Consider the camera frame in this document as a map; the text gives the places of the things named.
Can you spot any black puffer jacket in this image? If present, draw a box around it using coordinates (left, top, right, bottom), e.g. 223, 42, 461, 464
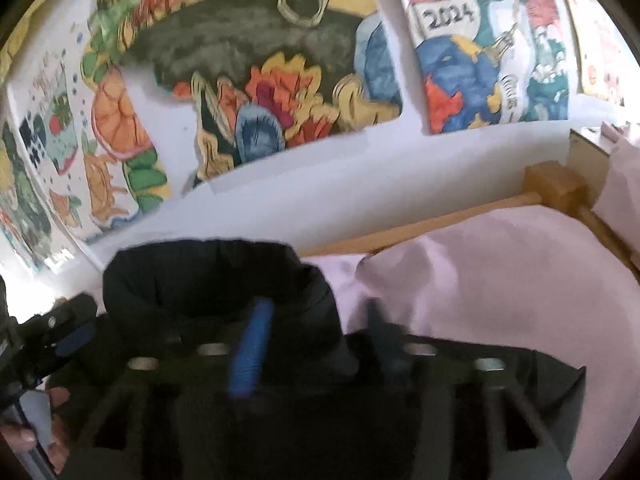
50, 240, 586, 479

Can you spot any person left hand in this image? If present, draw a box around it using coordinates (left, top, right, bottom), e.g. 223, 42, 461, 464
1, 387, 70, 479

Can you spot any anime children poster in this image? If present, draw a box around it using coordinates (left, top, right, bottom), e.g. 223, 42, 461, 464
1, 119, 75, 272

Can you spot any pink bed sheet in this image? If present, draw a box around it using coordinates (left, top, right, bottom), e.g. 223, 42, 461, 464
316, 206, 639, 479

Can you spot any orange fruit poster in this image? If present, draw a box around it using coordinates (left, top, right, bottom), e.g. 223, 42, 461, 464
8, 11, 171, 243

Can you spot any yellow black flower poster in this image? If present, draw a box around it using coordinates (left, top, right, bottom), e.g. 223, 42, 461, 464
80, 0, 402, 188

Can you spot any pink pig poster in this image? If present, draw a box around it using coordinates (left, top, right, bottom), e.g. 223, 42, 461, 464
566, 0, 639, 108

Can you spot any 2024 dragon poster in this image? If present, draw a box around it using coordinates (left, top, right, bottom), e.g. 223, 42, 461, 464
400, 0, 570, 134

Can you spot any wooden bed frame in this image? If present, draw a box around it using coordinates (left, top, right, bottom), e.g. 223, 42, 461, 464
299, 127, 640, 281

